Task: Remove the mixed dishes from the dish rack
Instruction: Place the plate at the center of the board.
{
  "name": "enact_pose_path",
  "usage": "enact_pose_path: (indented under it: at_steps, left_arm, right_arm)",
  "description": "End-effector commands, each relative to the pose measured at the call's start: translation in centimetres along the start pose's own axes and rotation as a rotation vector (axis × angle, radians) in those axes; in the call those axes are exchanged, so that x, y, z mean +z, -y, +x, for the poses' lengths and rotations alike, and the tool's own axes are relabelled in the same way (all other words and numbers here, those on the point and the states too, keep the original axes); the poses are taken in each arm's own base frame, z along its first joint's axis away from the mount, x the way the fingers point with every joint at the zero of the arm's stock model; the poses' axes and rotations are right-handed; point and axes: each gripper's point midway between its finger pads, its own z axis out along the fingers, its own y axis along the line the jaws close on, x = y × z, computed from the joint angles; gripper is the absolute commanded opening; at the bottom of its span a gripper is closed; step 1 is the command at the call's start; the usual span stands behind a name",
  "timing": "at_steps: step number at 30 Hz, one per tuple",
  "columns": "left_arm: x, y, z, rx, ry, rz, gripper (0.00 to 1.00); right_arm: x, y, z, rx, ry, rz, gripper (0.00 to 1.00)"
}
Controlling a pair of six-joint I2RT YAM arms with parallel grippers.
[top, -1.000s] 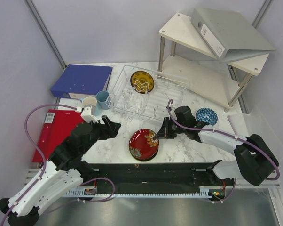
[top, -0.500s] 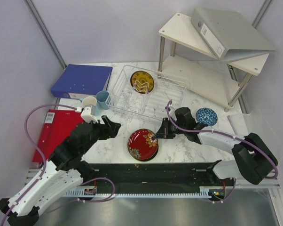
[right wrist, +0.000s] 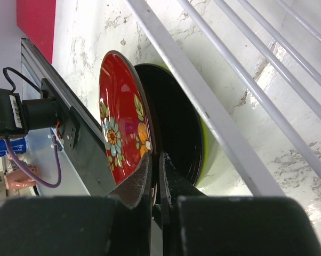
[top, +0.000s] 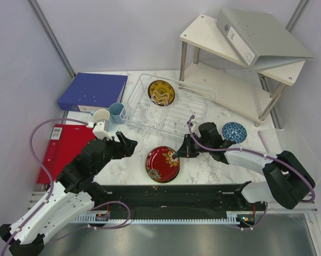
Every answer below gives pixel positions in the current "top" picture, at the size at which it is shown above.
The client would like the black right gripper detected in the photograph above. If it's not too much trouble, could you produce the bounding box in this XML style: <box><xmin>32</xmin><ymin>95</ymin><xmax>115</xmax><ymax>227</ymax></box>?
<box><xmin>175</xmin><ymin>134</ymin><xmax>212</xmax><ymax>158</ymax></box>

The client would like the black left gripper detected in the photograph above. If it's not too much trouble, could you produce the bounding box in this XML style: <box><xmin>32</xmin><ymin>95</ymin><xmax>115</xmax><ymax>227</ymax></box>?
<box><xmin>93</xmin><ymin>131</ymin><xmax>138</xmax><ymax>175</ymax></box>

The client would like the red and gold lacquer bowl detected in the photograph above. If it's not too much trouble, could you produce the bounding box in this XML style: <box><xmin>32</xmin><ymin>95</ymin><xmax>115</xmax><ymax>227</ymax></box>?
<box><xmin>145</xmin><ymin>146</ymin><xmax>180</xmax><ymax>183</ymax></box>

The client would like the light blue plastic cup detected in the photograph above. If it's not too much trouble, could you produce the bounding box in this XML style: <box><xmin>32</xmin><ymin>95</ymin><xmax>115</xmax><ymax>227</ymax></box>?
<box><xmin>109</xmin><ymin>102</ymin><xmax>125</xmax><ymax>124</ymax></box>

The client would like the light blue ceramic mug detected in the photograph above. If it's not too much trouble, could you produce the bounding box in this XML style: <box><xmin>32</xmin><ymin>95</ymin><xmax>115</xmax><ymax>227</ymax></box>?
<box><xmin>90</xmin><ymin>109</ymin><xmax>111</xmax><ymax>124</ymax></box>

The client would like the white wire dish rack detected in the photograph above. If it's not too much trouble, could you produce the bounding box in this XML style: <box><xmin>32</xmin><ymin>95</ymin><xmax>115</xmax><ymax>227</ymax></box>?
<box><xmin>122</xmin><ymin>73</ymin><xmax>215</xmax><ymax>139</ymax></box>

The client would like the blue triangle patterned bowl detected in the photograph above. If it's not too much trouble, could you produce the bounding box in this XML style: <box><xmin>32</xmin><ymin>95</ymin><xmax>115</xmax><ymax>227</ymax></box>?
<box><xmin>222</xmin><ymin>122</ymin><xmax>247</xmax><ymax>143</ymax></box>

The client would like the yellow patterned dark-rimmed plate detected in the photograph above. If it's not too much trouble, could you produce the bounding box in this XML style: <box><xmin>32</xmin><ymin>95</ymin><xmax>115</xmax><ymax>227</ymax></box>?
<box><xmin>147</xmin><ymin>80</ymin><xmax>175</xmax><ymax>107</ymax></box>

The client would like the black lacquer plate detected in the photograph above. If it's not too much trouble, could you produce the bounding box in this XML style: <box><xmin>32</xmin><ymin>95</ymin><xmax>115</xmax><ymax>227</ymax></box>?
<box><xmin>145</xmin><ymin>161</ymin><xmax>180</xmax><ymax>183</ymax></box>

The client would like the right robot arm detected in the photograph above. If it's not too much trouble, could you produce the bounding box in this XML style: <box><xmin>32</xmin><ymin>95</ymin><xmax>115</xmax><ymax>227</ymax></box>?
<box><xmin>175</xmin><ymin>122</ymin><xmax>316</xmax><ymax>210</ymax></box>

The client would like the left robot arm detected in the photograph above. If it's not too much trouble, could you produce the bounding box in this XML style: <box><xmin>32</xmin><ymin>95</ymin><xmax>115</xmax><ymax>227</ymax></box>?
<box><xmin>0</xmin><ymin>132</ymin><xmax>138</xmax><ymax>255</ymax></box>

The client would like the white two-tier shelf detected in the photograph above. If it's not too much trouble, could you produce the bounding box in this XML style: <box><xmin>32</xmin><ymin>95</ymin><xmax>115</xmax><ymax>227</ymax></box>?
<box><xmin>179</xmin><ymin>14</ymin><xmax>305</xmax><ymax>127</ymax></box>

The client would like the clear plastic bin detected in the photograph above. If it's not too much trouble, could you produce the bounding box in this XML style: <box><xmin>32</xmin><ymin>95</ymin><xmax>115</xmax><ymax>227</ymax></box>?
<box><xmin>258</xmin><ymin>121</ymin><xmax>321</xmax><ymax>184</ymax></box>

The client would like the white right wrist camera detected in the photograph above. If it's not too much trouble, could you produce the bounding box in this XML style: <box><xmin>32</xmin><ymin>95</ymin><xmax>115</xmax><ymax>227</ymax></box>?
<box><xmin>190</xmin><ymin>120</ymin><xmax>199</xmax><ymax>135</ymax></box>

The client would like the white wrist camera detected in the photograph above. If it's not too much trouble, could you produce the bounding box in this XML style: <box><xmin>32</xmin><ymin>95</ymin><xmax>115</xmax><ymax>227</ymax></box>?
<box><xmin>190</xmin><ymin>120</ymin><xmax>199</xmax><ymax>135</ymax></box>
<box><xmin>86</xmin><ymin>119</ymin><xmax>112</xmax><ymax>140</ymax></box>

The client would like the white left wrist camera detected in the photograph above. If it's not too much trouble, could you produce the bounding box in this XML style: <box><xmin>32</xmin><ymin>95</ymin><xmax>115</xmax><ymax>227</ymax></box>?
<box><xmin>86</xmin><ymin>119</ymin><xmax>112</xmax><ymax>140</ymax></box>

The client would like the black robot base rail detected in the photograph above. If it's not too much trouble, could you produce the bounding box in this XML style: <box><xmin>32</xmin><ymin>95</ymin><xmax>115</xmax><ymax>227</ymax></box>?
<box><xmin>75</xmin><ymin>181</ymin><xmax>270</xmax><ymax>221</ymax></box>

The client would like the red ring binder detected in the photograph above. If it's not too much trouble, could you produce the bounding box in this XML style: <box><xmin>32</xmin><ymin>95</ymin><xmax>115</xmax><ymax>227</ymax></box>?
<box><xmin>43</xmin><ymin>124</ymin><xmax>95</xmax><ymax>180</ymax></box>

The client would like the blue ring binder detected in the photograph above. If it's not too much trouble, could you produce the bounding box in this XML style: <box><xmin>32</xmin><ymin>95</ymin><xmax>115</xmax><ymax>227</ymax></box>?
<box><xmin>57</xmin><ymin>73</ymin><xmax>128</xmax><ymax>113</ymax></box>

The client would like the white slotted cable duct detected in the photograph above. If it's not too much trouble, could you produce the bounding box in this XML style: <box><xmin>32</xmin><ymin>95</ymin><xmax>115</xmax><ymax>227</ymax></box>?
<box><xmin>70</xmin><ymin>212</ymin><xmax>256</xmax><ymax>225</ymax></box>

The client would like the grey ring binder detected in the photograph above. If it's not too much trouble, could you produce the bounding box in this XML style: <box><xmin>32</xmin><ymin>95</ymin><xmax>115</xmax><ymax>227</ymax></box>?
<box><xmin>216</xmin><ymin>7</ymin><xmax>313</xmax><ymax>71</ymax></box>

